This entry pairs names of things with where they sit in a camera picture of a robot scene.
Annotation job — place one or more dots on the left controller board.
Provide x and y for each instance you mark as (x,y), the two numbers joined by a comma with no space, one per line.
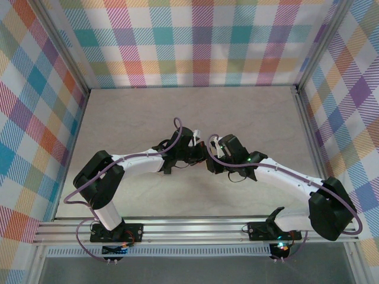
(115,251)

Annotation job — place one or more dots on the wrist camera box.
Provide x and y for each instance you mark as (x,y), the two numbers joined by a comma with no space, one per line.
(197,137)
(215,146)

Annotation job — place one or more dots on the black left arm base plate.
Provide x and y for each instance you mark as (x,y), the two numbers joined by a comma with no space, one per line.
(133,232)

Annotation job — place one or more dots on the aluminium mounting rail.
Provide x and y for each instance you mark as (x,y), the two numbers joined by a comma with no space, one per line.
(192,230)

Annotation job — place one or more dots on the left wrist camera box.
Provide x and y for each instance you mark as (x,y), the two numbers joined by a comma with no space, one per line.
(197,137)

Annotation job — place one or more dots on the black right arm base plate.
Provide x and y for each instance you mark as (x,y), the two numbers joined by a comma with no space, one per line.
(257,230)

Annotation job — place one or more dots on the right controller board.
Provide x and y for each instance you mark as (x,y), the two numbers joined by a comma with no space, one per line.
(281,250)

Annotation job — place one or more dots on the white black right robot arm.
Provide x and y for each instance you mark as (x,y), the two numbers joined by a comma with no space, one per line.
(328,207)

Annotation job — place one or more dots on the aluminium frame post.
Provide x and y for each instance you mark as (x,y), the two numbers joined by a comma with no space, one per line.
(63,44)
(322,44)
(38,266)
(353,263)

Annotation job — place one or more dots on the controller board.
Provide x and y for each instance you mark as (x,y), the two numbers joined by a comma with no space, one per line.
(281,250)
(115,251)

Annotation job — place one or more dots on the aluminium side rail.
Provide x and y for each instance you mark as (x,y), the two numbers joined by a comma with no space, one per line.
(305,118)

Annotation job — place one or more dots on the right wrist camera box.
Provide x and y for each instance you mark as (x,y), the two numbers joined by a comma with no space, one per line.
(215,146)

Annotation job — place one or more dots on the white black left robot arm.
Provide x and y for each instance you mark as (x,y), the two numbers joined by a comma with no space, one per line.
(97,180)

